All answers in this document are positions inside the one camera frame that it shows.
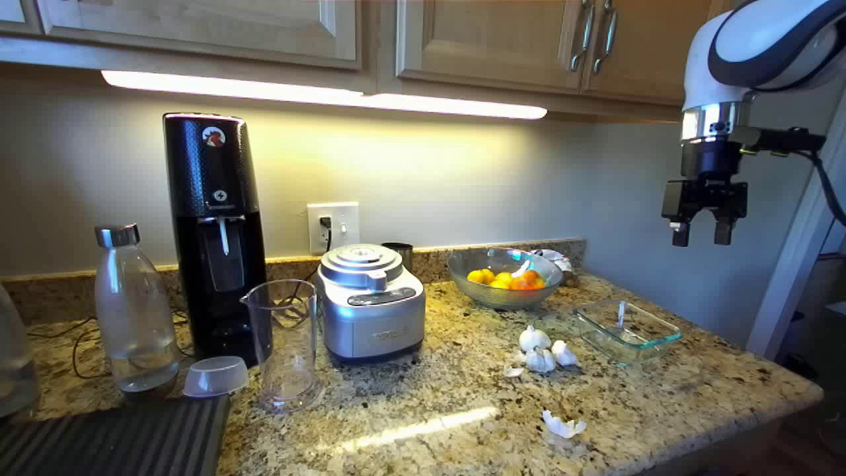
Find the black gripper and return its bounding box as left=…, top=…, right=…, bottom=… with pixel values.
left=661, top=137, right=750, bottom=248

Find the thin dark power cord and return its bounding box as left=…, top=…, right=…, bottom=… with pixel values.
left=65, top=312, right=195, bottom=383

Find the white wall outlet plate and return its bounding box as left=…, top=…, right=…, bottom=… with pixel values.
left=304, top=199, right=363, bottom=257

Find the large garlic skin peel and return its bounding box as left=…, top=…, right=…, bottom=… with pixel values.
left=538, top=408, right=589, bottom=441

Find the metal cabinet handle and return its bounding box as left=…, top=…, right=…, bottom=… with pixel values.
left=566, top=0, right=597, bottom=77
left=589, top=0, right=622, bottom=80

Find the square clear glass bowl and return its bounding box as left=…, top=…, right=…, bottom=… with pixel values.
left=575, top=299, right=688, bottom=359

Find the black soda maker machine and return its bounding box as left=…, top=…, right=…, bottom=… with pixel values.
left=162, top=109, right=269, bottom=368

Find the wooden cabinet door with handle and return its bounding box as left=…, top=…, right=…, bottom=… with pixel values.
left=394, top=0, right=594, bottom=96
left=583, top=0, right=720, bottom=109

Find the clear bottle with metal cap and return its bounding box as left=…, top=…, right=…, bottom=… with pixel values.
left=93, top=223, right=182, bottom=397

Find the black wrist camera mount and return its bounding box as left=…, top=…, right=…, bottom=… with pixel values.
left=737, top=127, right=828, bottom=159

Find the silver food processor base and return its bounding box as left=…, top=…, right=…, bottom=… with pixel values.
left=314, top=242, right=427, bottom=364

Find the white round lid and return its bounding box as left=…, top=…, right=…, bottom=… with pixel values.
left=179, top=355, right=252, bottom=402

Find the wide wooden cabinet door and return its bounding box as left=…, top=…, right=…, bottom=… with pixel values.
left=35, top=0, right=365, bottom=71

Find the round glass fruit bowl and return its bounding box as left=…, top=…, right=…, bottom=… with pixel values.
left=446, top=245, right=569, bottom=312

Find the crumpled clear plastic bag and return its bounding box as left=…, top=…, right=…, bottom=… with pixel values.
left=525, top=245, right=579, bottom=287

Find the orange fruit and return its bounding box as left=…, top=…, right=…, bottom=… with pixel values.
left=507, top=268, right=550, bottom=297

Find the under-cabinet light strip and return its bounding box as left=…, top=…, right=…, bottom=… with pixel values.
left=98, top=68, right=553, bottom=123

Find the black ridged mat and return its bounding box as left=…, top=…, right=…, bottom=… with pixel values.
left=0, top=394, right=236, bottom=476

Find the clear plastic processor jug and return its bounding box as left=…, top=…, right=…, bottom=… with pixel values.
left=237, top=275, right=324, bottom=413

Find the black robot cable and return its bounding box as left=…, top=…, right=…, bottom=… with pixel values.
left=796, top=142, right=846, bottom=231

